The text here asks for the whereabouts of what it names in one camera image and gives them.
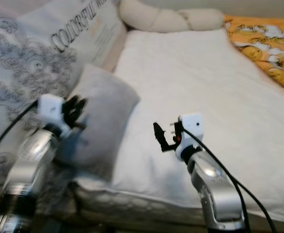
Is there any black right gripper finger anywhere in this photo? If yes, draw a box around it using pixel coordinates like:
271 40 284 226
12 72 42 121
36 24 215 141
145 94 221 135
153 121 170 148

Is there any orange yellow cartoon blanket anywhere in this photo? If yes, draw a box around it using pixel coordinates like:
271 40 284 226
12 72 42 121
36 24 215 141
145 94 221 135
224 15 284 102

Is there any white quilted mattress pad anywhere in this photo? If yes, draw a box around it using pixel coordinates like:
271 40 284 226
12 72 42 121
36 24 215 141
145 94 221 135
72 27 284 216

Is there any white pillow grey ornament print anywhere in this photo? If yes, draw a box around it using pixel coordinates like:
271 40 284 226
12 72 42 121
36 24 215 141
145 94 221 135
0 0 126 195

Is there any grey quilted mattress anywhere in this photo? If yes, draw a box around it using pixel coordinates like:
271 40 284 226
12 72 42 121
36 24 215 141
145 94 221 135
72 181 284 230

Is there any beige knotted cushion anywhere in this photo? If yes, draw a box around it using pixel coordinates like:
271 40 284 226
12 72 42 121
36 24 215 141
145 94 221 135
119 0 225 33

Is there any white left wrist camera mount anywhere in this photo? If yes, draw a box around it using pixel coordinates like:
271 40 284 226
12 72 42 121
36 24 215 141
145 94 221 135
38 94 65 128

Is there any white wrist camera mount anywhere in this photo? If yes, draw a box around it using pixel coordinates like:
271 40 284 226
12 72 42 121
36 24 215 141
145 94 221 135
176 113 205 161
38 94 65 128

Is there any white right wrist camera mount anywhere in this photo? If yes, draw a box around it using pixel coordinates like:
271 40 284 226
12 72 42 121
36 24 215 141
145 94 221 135
176 113 205 161

